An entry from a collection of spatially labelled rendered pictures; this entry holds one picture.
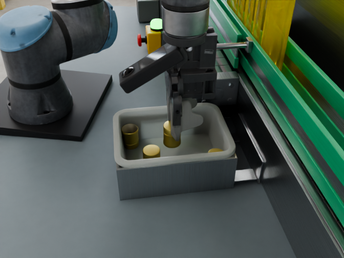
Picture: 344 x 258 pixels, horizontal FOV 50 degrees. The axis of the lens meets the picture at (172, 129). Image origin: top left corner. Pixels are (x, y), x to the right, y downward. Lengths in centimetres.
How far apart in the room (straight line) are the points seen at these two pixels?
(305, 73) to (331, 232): 32
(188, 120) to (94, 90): 39
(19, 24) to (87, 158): 30
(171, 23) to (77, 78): 52
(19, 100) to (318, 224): 66
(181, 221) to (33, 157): 36
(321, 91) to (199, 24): 25
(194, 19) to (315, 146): 26
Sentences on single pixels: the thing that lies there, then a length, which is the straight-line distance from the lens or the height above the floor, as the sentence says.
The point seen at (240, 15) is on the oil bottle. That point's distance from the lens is 90.
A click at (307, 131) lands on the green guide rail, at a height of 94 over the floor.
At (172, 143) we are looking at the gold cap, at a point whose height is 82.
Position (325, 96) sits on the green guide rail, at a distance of 69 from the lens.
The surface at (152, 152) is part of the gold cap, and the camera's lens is 71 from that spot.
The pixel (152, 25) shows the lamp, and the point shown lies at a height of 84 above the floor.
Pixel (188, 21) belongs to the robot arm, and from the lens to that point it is 58.
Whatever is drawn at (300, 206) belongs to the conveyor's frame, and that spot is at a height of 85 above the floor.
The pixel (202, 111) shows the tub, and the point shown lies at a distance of 80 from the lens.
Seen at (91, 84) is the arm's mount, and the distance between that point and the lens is 103.
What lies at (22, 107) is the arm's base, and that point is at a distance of 90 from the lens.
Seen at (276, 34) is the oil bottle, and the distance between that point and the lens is 78.
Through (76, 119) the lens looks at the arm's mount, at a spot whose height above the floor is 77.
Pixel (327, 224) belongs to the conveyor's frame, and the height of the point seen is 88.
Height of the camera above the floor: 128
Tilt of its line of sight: 37 degrees down
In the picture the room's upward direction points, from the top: straight up
